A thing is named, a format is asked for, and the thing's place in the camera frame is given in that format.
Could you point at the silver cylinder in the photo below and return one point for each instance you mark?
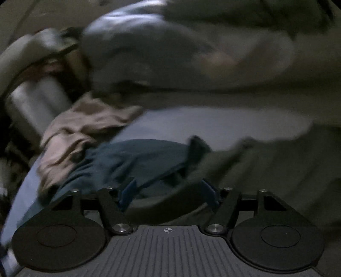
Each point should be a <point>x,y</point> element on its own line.
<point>34,104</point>

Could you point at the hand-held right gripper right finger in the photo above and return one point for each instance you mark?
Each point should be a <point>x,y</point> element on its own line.
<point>210,193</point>

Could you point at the blue garment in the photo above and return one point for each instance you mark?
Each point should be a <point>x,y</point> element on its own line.
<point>128,159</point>

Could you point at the olive green garment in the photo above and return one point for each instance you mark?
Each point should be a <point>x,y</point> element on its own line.
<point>266,170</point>

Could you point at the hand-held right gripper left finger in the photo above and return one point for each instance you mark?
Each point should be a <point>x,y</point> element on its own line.
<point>128,192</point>

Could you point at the pale cushion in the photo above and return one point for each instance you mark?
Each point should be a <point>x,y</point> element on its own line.
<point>24,50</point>

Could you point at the beige garment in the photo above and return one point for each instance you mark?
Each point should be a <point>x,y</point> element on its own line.
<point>80,125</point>

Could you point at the white duvet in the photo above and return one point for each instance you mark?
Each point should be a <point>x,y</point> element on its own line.
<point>186,53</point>

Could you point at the light bed sheet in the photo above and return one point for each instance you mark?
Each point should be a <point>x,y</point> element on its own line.
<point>213,125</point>

